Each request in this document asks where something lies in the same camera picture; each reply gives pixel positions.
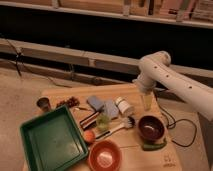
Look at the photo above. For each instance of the blue sponge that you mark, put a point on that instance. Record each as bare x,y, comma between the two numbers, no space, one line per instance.
95,103

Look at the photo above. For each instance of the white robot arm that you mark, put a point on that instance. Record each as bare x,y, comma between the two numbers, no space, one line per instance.
155,68

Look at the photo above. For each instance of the white cylindrical container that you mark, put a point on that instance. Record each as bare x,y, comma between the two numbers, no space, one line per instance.
125,108

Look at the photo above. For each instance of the small green cup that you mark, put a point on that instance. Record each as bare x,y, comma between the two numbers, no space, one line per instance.
102,123

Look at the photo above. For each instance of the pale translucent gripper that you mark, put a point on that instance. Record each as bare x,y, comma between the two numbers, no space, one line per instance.
147,101

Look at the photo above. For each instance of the orange ball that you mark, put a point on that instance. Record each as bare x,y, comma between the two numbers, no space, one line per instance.
89,136

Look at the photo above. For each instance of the red grapes toy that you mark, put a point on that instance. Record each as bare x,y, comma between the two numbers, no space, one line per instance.
71,102

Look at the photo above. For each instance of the dark metal cup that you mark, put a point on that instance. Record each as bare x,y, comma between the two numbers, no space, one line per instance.
44,104

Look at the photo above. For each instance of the dark purple bowl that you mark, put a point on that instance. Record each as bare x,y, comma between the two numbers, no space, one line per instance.
151,128

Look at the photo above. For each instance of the orange plastic bowl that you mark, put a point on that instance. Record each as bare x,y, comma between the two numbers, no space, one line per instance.
105,156

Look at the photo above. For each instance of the blue grey cloth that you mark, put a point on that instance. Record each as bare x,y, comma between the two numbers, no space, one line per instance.
110,109

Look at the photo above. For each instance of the green cucumber toy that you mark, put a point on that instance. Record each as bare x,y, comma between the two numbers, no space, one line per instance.
154,147

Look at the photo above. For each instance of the small metal spoon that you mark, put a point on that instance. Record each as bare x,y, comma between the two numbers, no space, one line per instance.
82,108

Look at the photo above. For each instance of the green plastic tray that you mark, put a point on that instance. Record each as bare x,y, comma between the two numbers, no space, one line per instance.
53,142

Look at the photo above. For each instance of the wooden cutting board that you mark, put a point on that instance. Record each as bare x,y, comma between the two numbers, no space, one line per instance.
129,142

